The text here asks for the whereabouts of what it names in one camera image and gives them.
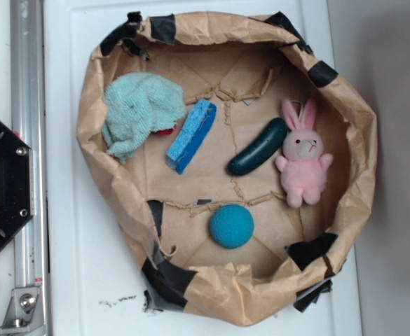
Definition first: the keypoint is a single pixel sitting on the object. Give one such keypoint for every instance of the small red object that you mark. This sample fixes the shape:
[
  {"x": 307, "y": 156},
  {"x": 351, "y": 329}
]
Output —
[{"x": 165, "y": 131}]

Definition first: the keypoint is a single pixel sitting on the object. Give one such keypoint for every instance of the metal corner bracket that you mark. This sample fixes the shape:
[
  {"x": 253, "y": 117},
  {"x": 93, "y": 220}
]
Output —
[{"x": 25, "y": 311}]

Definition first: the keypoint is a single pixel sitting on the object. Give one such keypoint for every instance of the dark green plastic pickle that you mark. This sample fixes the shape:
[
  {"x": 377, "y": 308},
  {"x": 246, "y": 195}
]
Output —
[{"x": 260, "y": 149}]

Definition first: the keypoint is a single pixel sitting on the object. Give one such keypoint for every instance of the blue dimpled ball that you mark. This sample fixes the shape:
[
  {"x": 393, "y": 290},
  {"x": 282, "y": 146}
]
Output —
[{"x": 232, "y": 226}]

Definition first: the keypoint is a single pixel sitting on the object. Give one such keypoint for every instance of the pink plush bunny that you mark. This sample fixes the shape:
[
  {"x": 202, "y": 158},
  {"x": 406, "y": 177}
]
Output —
[{"x": 303, "y": 166}]

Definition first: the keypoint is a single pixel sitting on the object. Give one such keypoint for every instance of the light teal terry cloth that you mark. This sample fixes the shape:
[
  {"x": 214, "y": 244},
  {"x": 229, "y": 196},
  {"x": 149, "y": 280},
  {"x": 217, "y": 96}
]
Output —
[{"x": 138, "y": 104}]

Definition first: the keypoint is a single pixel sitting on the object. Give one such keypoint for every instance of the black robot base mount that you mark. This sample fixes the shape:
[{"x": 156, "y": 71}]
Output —
[{"x": 15, "y": 185}]

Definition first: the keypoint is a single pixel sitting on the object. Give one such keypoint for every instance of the aluminium extrusion rail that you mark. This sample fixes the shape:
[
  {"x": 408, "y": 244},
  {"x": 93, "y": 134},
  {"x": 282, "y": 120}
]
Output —
[{"x": 31, "y": 263}]

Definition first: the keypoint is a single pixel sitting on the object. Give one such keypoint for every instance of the brown paper bag bin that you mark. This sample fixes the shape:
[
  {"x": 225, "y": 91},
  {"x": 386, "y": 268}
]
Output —
[{"x": 246, "y": 67}]

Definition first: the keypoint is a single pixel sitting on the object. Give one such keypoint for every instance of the blue sponge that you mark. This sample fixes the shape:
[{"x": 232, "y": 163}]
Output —
[{"x": 193, "y": 132}]

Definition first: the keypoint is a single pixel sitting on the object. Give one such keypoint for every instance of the white tray board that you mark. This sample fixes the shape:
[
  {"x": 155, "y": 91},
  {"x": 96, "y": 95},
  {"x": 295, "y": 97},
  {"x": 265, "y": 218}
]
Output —
[{"x": 96, "y": 286}]

